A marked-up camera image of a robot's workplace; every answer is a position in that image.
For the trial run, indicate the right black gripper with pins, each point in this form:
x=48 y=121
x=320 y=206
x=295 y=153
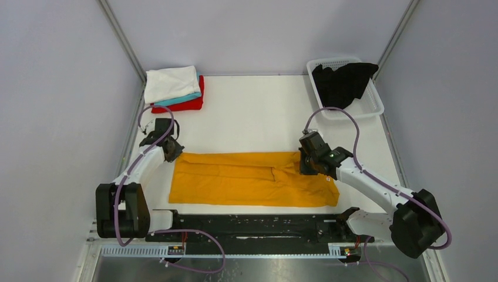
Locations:
x=308 y=164

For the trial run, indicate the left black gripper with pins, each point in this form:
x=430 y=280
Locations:
x=177 y=151

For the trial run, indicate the yellow t shirt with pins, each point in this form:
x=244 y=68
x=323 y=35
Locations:
x=249 y=179

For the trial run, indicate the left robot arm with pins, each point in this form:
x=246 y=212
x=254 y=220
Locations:
x=121 y=204

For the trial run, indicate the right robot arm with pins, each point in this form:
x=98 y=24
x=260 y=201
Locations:
x=410 y=220

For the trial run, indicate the red folded t shirt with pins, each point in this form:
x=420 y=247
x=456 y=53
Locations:
x=192 y=105

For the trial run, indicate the teal folded t shirt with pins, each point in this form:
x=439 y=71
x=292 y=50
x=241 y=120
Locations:
x=187 y=98

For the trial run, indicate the white folded t shirt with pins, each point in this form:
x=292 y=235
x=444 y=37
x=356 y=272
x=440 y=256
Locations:
x=170 y=83

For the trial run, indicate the black t shirt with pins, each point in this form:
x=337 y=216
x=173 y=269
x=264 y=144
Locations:
x=339 y=88

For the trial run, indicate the white plastic basket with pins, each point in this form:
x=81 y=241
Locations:
x=368 y=106

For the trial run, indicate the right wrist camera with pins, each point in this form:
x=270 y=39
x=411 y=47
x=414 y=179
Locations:
x=313 y=143

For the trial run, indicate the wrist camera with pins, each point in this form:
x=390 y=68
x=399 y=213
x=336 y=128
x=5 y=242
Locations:
x=165 y=129
x=313 y=143

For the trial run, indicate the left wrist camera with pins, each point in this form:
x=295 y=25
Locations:
x=165 y=129

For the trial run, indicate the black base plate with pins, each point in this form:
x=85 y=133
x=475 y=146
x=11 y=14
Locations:
x=252 y=233

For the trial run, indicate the white slotted cable duct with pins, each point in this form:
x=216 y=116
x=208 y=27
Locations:
x=168 y=252

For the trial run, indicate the right aluminium frame post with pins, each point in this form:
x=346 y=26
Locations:
x=408 y=13

